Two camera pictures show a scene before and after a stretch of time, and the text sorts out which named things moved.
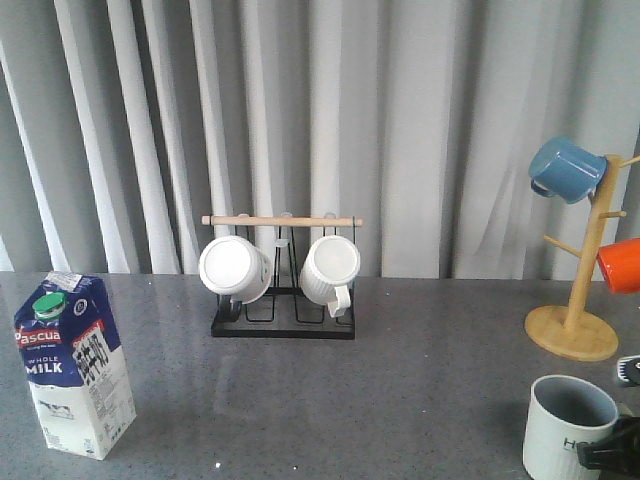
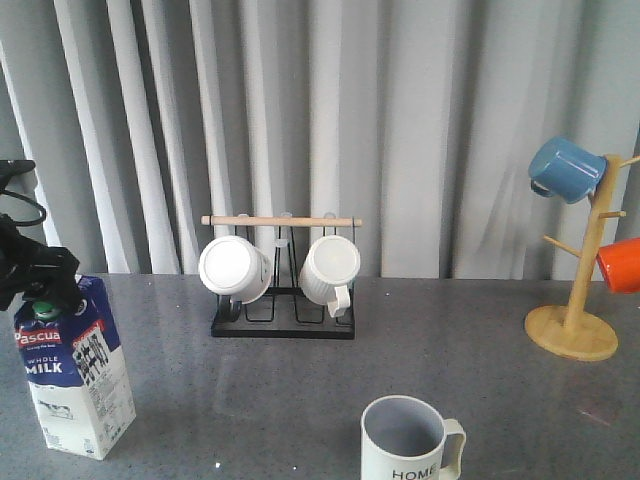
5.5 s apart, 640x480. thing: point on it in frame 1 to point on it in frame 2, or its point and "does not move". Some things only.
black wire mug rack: [285, 311] does not move
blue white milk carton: [76, 365] does not move
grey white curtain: [124, 123] does not move
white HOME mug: [564, 411] to [405, 438]
